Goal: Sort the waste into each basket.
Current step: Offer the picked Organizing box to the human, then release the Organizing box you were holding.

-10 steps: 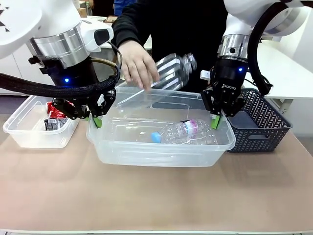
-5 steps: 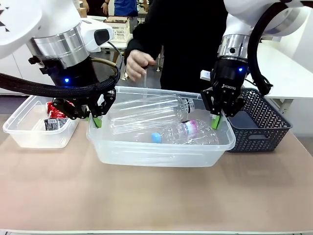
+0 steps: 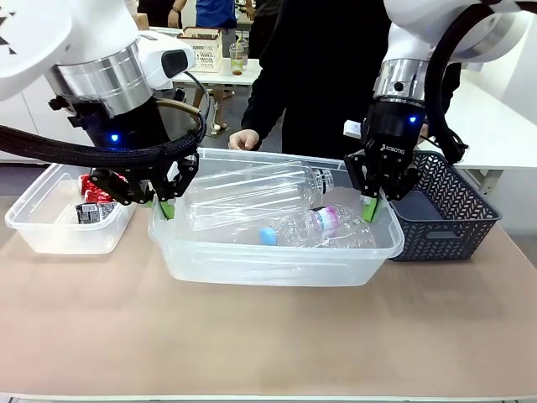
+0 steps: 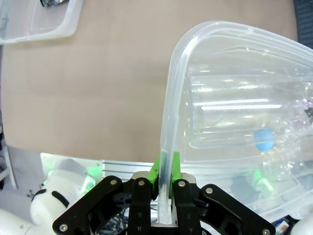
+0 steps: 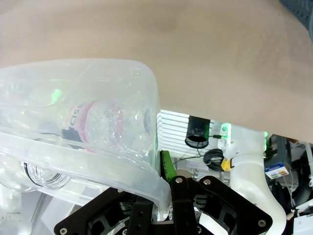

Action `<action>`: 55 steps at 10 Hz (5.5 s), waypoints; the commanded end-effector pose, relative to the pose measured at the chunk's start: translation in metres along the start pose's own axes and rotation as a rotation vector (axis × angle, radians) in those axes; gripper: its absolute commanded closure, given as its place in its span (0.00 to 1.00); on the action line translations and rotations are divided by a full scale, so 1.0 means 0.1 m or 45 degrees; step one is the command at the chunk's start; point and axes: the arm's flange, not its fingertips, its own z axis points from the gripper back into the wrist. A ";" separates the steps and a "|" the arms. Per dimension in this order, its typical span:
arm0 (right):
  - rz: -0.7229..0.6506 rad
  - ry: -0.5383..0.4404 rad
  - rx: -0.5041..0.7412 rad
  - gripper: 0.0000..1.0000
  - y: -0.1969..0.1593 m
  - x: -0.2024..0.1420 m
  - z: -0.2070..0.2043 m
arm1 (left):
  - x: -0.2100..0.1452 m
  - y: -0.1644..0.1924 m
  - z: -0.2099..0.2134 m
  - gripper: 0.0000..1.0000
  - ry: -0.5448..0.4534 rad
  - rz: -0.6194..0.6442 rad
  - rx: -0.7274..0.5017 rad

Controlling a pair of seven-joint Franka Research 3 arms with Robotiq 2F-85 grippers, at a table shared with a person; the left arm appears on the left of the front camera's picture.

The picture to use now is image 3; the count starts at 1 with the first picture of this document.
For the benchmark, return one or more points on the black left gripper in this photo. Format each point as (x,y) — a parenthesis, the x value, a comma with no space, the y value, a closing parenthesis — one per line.
(126,124)

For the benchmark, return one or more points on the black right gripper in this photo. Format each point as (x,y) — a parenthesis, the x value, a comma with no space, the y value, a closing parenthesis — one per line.
(392,130)

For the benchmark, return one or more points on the large clear plastic bin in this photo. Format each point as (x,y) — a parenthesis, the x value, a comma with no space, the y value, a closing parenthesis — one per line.
(268,264)

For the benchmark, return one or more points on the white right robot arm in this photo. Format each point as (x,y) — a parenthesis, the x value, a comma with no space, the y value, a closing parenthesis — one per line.
(411,25)

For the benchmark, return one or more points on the person right forearm black sleeve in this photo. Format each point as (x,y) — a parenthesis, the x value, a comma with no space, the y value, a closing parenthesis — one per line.
(262,109)

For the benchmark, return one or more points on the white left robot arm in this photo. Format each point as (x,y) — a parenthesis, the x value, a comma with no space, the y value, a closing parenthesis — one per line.
(42,25)

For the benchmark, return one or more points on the dark grey woven basket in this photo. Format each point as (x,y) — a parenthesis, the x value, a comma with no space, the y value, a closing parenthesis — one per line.
(453,226)

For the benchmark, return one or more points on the white table with basket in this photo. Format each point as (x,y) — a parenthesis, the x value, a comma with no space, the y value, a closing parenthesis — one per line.
(218,77)

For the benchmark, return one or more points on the cream plastic basket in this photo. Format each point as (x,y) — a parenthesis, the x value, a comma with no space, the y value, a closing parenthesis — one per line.
(203,48)

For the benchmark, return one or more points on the person right hand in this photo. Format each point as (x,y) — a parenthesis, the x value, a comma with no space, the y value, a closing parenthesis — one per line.
(245,139)

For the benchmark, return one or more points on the red snack wrapper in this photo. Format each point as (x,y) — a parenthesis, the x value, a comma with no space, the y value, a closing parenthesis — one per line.
(94,189)

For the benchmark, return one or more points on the black wrapper with barcode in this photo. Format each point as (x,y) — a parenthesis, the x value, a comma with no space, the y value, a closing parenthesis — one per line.
(90,212)

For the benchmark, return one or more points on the crushed bottle with blue cap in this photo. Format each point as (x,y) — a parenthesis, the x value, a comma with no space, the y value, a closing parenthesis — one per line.
(335,233)

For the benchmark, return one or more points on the tan curved tube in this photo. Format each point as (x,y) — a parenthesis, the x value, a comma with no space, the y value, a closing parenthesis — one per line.
(180,106)

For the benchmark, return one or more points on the large clear plastic bottle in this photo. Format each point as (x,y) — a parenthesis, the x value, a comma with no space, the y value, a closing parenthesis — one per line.
(247,195)

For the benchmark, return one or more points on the small clear plastic bin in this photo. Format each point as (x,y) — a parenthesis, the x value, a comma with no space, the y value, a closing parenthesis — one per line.
(63,239)

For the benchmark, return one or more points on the person torso in black shirt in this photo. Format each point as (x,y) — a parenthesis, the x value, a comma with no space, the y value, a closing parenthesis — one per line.
(327,84)

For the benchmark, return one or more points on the white side table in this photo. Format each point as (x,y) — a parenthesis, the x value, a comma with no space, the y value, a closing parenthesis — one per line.
(495,126)

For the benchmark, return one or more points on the clear plastic drink cup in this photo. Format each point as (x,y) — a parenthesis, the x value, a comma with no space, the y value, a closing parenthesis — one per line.
(237,61)

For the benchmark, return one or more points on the bystander in black shirt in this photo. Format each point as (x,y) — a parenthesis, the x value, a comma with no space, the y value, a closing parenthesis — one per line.
(161,10)

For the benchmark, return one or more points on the bystander in blue shirt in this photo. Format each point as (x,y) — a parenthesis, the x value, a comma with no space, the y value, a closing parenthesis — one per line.
(216,12)

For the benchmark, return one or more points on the bystander in dark grey clothes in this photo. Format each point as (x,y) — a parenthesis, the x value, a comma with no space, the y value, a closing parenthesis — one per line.
(264,25)

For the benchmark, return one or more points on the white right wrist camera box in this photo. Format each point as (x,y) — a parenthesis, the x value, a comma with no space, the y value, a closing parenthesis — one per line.
(351,129)

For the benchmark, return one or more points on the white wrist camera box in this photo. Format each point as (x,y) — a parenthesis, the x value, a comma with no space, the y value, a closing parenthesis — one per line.
(351,129)
(163,54)

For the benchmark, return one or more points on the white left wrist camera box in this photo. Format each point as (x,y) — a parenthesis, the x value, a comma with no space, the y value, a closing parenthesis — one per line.
(163,54)

